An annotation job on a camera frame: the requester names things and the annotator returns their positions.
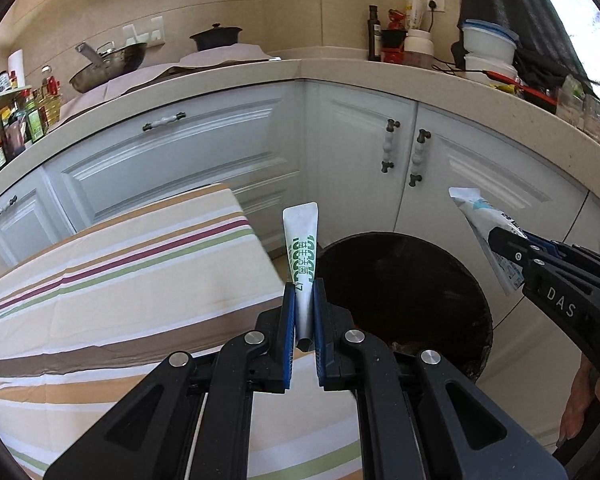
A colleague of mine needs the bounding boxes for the white wall bracket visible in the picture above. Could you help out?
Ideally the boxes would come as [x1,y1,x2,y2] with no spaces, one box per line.
[121,16,165,47]

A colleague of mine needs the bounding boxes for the steel wok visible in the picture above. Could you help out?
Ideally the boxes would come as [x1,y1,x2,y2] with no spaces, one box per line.
[70,41,148,93]

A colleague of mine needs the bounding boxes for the person's right hand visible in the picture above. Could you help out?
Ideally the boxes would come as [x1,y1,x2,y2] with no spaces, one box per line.
[557,355,600,448]

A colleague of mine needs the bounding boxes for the wide white cabinet door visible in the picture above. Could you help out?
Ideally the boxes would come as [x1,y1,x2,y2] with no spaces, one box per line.
[42,82,306,261]

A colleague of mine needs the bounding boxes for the striped tablecloth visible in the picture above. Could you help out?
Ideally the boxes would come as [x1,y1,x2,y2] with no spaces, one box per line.
[0,183,366,480]

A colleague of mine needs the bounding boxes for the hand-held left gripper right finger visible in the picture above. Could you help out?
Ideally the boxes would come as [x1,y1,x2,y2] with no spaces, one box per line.
[312,280,568,480]

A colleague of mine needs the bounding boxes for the metal spatula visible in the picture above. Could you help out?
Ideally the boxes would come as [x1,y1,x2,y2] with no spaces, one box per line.
[75,42,106,68]

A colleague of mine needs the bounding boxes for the paper towel roll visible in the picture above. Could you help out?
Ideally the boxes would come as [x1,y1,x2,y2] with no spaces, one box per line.
[7,50,26,91]

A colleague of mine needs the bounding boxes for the cluster of condiment bottles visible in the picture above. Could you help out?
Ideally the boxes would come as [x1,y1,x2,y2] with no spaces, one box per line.
[0,65,63,183]

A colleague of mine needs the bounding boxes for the dark oil bottle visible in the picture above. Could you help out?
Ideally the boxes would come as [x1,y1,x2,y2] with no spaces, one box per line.
[366,5,382,62]

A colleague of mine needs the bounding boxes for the white yellow packet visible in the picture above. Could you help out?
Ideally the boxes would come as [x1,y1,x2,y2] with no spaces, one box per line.
[406,0,426,31]

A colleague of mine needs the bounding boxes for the black pot with lid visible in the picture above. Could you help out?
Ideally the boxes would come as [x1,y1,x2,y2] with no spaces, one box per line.
[189,23,243,52]

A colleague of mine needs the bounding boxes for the red long handle tool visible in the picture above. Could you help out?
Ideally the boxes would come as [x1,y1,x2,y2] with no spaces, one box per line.
[485,69,556,106]

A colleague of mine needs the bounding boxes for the white plastic container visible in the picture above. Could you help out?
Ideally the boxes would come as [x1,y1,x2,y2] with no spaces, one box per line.
[464,55,518,83]

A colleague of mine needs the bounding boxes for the white spice rack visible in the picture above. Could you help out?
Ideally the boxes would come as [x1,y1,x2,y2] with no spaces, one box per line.
[0,87,31,126]

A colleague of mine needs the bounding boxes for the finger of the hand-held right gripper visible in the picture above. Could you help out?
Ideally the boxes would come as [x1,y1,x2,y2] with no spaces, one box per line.
[487,227,536,281]
[522,232,600,281]

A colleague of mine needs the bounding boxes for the jar with white lid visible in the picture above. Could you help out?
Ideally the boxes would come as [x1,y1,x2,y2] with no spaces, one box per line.
[402,30,435,68]

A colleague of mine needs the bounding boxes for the clear drinking glass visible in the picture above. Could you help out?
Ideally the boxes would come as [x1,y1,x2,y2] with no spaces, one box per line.
[557,85,583,126]
[582,94,600,138]

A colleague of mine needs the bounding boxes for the window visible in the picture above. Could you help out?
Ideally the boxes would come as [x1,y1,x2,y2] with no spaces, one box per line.
[527,0,600,91]

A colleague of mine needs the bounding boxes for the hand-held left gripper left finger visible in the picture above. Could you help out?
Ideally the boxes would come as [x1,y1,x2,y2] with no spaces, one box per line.
[42,283,298,480]

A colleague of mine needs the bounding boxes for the white pouch blue print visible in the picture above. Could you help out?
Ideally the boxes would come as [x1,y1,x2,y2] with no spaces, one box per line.
[449,187,526,295]

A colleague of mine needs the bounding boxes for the trash bin with black liner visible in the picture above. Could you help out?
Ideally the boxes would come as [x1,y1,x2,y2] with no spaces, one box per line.
[317,231,494,386]

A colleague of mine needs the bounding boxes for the pale stove cover cloth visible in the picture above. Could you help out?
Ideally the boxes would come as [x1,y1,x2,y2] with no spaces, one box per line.
[57,42,283,121]

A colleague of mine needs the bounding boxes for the white tube green print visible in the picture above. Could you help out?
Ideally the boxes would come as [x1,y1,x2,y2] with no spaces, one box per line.
[282,202,322,352]

